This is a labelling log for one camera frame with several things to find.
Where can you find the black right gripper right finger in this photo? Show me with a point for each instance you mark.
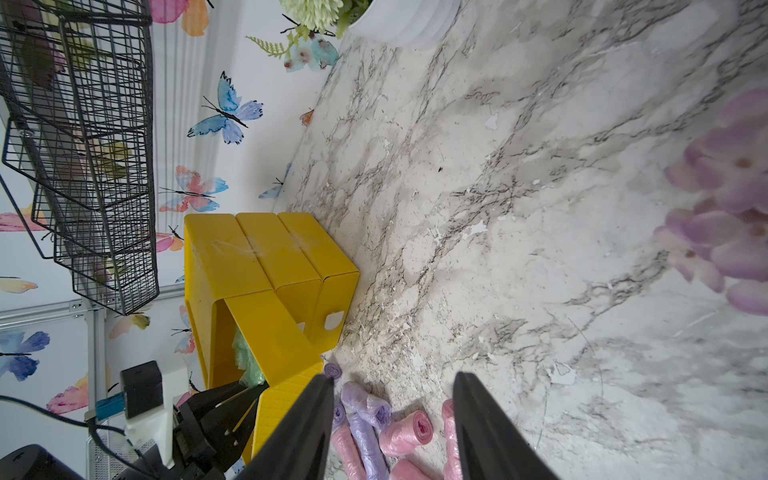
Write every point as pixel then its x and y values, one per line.
pixel 490 446

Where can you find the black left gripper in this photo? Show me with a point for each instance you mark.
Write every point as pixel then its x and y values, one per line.
pixel 213 431

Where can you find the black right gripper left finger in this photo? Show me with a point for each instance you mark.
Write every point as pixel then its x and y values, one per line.
pixel 298 447

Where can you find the pink roll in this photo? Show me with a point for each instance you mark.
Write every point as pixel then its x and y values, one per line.
pixel 403 437
pixel 344 445
pixel 407 470
pixel 452 468

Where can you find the green roll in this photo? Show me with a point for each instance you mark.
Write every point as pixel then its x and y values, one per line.
pixel 252 374

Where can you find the yellow three-drawer box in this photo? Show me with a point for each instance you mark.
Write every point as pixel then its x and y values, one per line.
pixel 282 282

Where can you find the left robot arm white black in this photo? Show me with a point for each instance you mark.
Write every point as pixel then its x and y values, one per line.
pixel 34 462

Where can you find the purple roll angled centre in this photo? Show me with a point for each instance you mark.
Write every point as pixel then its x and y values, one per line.
pixel 374 410

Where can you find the purple roll upper left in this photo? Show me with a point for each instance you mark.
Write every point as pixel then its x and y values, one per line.
pixel 333 371

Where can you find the pink roll bottom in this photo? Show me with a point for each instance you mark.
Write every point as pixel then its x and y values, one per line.
pixel 407 470

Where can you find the pink artificial flower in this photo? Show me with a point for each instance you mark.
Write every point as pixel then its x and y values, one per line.
pixel 722 239

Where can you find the white pot with green plant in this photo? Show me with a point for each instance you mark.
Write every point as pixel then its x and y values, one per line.
pixel 416 24

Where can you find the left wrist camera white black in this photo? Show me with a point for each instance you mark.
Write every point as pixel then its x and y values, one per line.
pixel 148 393

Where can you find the black wire wall basket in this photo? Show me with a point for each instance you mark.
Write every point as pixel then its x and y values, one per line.
pixel 76 80

